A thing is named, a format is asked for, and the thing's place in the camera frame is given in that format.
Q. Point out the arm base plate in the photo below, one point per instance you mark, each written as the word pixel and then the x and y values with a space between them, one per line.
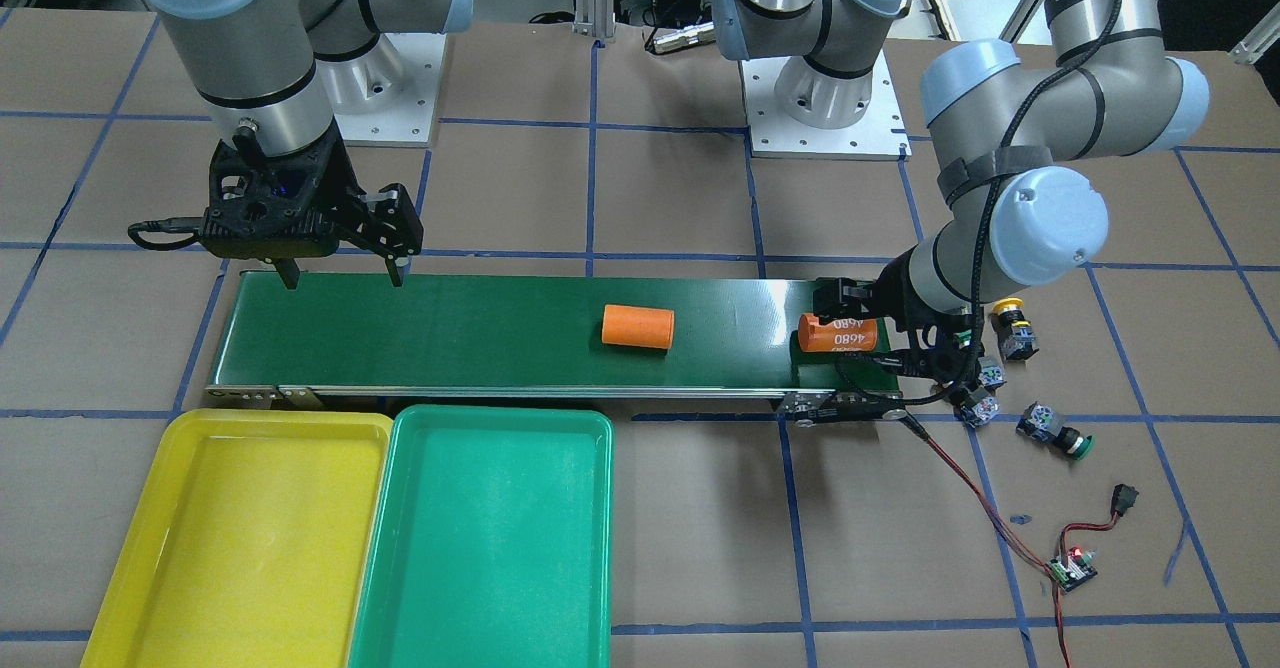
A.
pixel 794 113
pixel 387 97

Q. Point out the green plastic tray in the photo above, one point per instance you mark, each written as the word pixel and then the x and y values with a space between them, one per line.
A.
pixel 492 546

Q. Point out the black rocker switch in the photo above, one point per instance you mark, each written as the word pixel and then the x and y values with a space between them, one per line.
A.
pixel 1123 498

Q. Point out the orange cylinder with 4680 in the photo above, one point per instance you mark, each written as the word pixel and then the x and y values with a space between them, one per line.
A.
pixel 842 335

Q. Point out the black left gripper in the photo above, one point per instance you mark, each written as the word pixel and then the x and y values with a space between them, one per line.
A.
pixel 893 293

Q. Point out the yellow plastic tray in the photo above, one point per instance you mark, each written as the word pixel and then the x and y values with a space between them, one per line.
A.
pixel 248 545

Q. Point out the small motor controller board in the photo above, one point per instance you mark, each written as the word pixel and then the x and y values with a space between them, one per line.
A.
pixel 1072 568

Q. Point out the green conveyor belt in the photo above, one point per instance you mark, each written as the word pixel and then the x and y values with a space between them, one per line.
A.
pixel 531 337

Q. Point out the green push button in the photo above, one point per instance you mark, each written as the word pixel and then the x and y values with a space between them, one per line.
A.
pixel 1042 423
pixel 989 373

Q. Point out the plain orange cylinder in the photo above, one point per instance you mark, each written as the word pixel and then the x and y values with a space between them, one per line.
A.
pixel 641 327

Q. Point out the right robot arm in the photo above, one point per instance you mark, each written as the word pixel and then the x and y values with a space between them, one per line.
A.
pixel 275 76

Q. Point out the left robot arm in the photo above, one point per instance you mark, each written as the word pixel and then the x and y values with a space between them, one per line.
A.
pixel 1003 135

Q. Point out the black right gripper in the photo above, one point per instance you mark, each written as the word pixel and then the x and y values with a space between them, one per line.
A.
pixel 385 223

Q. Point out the yellow push button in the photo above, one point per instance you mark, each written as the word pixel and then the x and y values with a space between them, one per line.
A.
pixel 1017 340
pixel 976 407

